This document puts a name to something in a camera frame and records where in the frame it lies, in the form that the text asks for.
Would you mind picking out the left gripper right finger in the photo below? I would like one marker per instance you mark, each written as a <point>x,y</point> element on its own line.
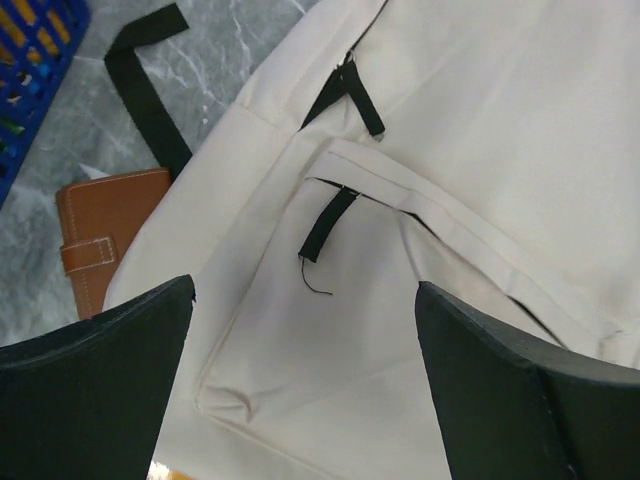
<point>512,406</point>

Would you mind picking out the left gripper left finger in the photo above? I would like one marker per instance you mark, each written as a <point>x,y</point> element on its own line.
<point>87,401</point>

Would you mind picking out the brown leather wallet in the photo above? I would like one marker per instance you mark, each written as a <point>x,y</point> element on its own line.
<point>99,220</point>

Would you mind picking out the beige canvas backpack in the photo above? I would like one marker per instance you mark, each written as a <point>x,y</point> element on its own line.
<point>489,147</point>

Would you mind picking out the blue plastic shopping basket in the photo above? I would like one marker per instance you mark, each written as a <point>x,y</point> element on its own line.
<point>38,42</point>

